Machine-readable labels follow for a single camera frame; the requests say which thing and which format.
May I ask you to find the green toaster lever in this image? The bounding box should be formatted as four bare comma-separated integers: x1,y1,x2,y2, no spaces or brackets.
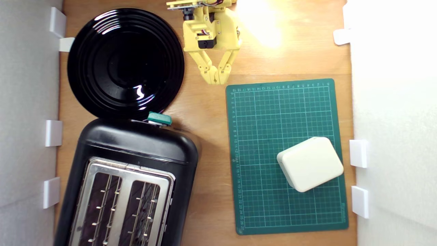
147,112,172,127

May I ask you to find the black two-slot toaster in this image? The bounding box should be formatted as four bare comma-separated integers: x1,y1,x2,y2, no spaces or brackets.
53,118,200,246

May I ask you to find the green cutting mat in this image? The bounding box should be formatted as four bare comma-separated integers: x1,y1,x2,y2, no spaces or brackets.
225,79,349,235

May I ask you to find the black round plate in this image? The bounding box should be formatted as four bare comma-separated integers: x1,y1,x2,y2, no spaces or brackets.
67,8,185,120

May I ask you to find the white block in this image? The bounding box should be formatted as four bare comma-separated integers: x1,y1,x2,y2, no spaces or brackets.
277,137,344,193

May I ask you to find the white wall clip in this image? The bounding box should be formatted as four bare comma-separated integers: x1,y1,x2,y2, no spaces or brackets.
45,120,63,147
351,186,370,219
333,28,351,46
50,7,67,39
59,37,75,52
349,139,369,168
43,177,61,209

